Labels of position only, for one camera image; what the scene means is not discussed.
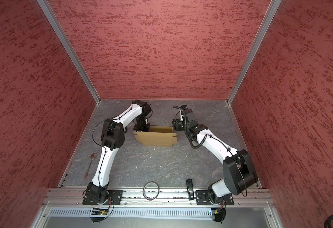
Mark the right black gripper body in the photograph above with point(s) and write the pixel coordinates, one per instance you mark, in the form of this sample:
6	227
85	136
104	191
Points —
181	125

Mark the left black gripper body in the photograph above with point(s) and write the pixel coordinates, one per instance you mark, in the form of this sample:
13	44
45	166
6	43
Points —
141	125

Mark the brown cardboard box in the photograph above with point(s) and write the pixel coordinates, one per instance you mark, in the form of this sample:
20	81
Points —
162	136

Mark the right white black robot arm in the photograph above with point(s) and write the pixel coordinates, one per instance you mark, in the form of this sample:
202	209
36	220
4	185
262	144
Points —
239	172

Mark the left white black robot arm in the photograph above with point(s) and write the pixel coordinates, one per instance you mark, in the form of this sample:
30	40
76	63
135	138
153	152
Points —
112	138

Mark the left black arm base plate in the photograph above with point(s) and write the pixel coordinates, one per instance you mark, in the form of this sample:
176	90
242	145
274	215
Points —
105	198

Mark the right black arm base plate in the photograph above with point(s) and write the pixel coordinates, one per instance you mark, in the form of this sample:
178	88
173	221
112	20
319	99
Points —
202	198

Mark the white perforated cable duct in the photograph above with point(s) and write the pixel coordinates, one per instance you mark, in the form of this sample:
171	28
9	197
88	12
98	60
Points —
184	213

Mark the aluminium front rail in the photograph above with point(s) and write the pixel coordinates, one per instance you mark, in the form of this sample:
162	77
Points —
153	197

